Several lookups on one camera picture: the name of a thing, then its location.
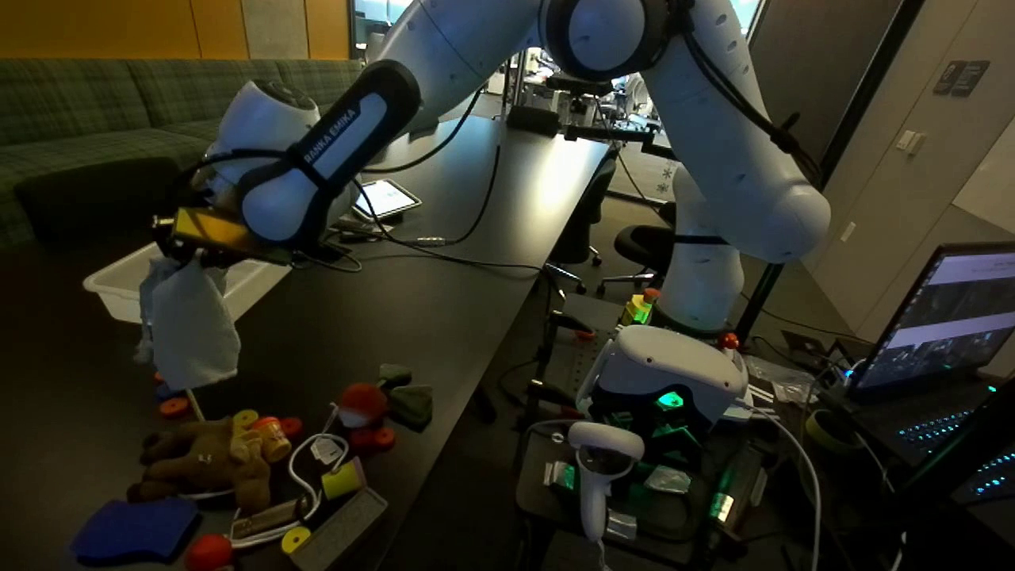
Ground white cloth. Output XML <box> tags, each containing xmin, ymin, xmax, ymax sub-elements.
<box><xmin>135</xmin><ymin>255</ymin><xmax>242</xmax><ymax>392</ymax></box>

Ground white plastic container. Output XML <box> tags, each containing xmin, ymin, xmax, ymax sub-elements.
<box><xmin>82</xmin><ymin>241</ymin><xmax>292</xmax><ymax>325</ymax></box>

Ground black cushion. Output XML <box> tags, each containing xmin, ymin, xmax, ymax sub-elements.
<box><xmin>13</xmin><ymin>155</ymin><xmax>187</xmax><ymax>241</ymax></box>

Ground green sofa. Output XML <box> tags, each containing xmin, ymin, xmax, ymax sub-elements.
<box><xmin>0</xmin><ymin>57</ymin><xmax>366</xmax><ymax>248</ymax></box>

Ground tablet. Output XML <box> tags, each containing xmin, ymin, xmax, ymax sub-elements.
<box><xmin>352</xmin><ymin>178</ymin><xmax>423</xmax><ymax>223</ymax></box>

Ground brown plush toy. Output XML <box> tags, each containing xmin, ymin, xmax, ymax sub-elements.
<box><xmin>127</xmin><ymin>416</ymin><xmax>293</xmax><ymax>516</ymax></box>

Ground orange toy wheels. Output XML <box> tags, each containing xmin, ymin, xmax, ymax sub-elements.
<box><xmin>349</xmin><ymin>427</ymin><xmax>397</xmax><ymax>454</ymax></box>

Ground large dark green felt piece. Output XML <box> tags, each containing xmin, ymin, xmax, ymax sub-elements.
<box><xmin>388</xmin><ymin>385</ymin><xmax>435</xmax><ymax>433</ymax></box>

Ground yellow cylinder block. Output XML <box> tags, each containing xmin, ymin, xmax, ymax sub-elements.
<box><xmin>320</xmin><ymin>457</ymin><xmax>368</xmax><ymax>501</ymax></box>

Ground blue foam pad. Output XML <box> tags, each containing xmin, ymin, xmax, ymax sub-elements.
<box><xmin>69</xmin><ymin>497</ymin><xmax>201</xmax><ymax>566</ymax></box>

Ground wooden block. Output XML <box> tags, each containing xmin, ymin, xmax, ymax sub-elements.
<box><xmin>251</xmin><ymin>497</ymin><xmax>311</xmax><ymax>539</ymax></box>

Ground grey case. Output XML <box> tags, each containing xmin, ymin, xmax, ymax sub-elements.
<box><xmin>289</xmin><ymin>487</ymin><xmax>389</xmax><ymax>571</ymax></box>

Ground black box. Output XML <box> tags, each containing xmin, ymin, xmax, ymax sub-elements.
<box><xmin>506</xmin><ymin>104</ymin><xmax>561</xmax><ymax>137</ymax></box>

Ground green and yellow toy bottle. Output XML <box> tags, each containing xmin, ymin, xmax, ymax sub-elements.
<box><xmin>620</xmin><ymin>287</ymin><xmax>661</xmax><ymax>327</ymax></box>

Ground office chair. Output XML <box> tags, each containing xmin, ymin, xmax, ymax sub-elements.
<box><xmin>596</xmin><ymin>201</ymin><xmax>684</xmax><ymax>300</ymax></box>

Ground white hand controller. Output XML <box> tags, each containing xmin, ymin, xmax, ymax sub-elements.
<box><xmin>566</xmin><ymin>421</ymin><xmax>645</xmax><ymax>545</ymax></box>

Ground white headset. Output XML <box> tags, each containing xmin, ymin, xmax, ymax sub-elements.
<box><xmin>576</xmin><ymin>324</ymin><xmax>751</xmax><ymax>430</ymax></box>

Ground roll of tape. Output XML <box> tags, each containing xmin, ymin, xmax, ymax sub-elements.
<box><xmin>804</xmin><ymin>408</ymin><xmax>856</xmax><ymax>454</ymax></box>

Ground laptop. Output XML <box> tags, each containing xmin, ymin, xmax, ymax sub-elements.
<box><xmin>842</xmin><ymin>241</ymin><xmax>1015</xmax><ymax>508</ymax></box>

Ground black cable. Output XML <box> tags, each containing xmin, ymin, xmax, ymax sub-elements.
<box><xmin>313</xmin><ymin>91</ymin><xmax>548</xmax><ymax>275</ymax></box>

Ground white headset cable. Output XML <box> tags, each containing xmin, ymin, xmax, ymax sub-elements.
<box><xmin>733</xmin><ymin>399</ymin><xmax>823</xmax><ymax>571</ymax></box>

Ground wall sign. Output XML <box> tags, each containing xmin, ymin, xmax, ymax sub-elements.
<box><xmin>933</xmin><ymin>59</ymin><xmax>991</xmax><ymax>98</ymax></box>

